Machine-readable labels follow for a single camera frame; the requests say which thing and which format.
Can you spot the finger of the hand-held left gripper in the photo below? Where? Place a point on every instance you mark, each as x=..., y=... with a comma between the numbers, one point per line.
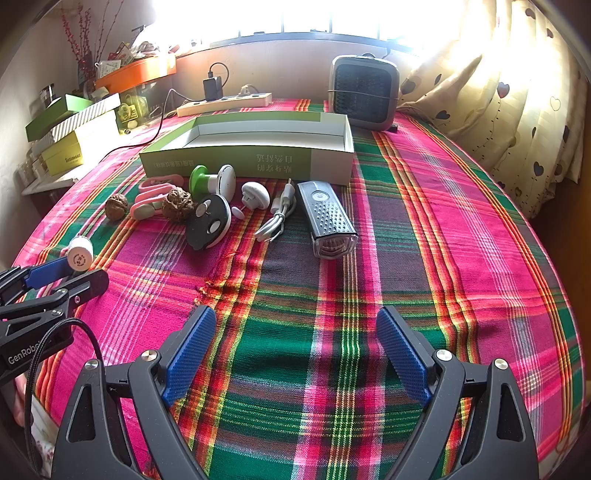
x=46, y=273
x=83, y=286

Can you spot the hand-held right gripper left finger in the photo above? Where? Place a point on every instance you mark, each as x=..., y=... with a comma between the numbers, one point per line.
x=189, y=355

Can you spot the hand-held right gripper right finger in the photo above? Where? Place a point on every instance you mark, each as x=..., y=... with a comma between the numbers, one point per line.
x=401, y=355

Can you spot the white cylindrical gadget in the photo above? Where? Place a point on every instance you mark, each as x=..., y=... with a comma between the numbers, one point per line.
x=79, y=257

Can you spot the small brown walnut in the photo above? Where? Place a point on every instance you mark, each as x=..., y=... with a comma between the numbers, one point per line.
x=115, y=206

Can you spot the pink clip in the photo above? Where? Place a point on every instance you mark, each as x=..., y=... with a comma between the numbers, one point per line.
x=157, y=187
x=145, y=206

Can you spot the large brown walnut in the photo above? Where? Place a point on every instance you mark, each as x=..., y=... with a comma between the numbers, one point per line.
x=178, y=201

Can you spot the black oval device white buttons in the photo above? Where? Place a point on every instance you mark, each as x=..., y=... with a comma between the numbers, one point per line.
x=203, y=226

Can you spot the black bike light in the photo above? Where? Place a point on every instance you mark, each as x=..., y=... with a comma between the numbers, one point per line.
x=323, y=217

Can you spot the green and white spool gadget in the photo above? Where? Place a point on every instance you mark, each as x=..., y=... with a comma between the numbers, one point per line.
x=201, y=177

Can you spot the white mushroom-shaped gadget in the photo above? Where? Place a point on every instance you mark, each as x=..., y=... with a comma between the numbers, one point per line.
x=256, y=194

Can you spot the green and white cardboard box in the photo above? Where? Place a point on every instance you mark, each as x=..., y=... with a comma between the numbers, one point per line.
x=277, y=161

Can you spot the plaid tablecloth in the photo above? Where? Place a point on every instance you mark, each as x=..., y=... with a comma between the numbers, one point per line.
x=438, y=277

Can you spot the white striped box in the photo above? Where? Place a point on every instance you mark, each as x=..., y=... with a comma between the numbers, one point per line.
x=87, y=121

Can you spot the green box lid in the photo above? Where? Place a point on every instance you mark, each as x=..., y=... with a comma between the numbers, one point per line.
x=55, y=115

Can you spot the dark jar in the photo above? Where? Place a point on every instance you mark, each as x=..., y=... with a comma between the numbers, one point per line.
x=46, y=94

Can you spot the yellow-green padlock figure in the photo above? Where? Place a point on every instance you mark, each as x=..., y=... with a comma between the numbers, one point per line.
x=128, y=110

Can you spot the orange tray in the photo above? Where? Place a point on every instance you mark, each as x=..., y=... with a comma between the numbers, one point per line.
x=138, y=71

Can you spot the red flower branches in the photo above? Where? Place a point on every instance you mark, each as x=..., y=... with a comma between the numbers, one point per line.
x=85, y=46

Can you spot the beige power strip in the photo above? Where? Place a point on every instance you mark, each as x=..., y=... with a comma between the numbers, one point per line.
x=231, y=102

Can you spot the black charger adapter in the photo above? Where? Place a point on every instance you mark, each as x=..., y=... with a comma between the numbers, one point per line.
x=212, y=88

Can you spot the pile of cards and trinkets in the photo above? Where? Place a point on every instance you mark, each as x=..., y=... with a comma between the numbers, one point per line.
x=134, y=53

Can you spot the white plug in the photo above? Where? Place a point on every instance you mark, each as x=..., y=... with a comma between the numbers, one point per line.
x=247, y=90

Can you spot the cream curtain with hearts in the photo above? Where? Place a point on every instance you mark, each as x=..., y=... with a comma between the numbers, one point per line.
x=508, y=115

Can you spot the grey space heater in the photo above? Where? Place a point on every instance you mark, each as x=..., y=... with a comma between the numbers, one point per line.
x=364, y=92

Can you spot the window with metal bars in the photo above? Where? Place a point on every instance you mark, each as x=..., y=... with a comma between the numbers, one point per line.
x=300, y=23

